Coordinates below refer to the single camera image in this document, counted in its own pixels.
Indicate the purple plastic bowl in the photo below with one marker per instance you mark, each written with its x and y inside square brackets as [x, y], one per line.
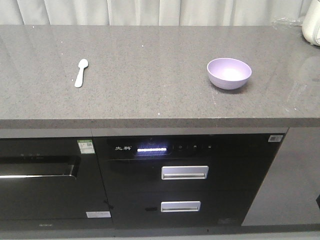
[228, 73]

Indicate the pale green plastic spoon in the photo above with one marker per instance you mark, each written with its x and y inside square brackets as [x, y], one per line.
[83, 63]

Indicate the black drawer sterilizer cabinet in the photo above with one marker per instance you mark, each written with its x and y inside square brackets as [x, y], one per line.
[131, 169]

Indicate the black built-in oven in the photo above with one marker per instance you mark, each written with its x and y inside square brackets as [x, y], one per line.
[51, 183]

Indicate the grey right cabinet panel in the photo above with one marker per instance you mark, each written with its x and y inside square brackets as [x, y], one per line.
[289, 191]

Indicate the clear plastic wrap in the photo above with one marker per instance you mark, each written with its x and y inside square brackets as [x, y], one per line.
[285, 23]

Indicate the white kettle appliance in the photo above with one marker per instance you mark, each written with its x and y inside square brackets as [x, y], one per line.
[311, 23]

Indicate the white curtain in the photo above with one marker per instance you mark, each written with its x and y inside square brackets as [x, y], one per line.
[152, 12]

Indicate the silver upper drawer handle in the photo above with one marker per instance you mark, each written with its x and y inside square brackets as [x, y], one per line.
[192, 172]

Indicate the silver drawer handle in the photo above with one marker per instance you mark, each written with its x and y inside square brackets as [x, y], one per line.
[180, 206]
[192, 172]

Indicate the silver lower drawer handle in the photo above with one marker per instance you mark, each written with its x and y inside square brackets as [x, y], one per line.
[180, 206]

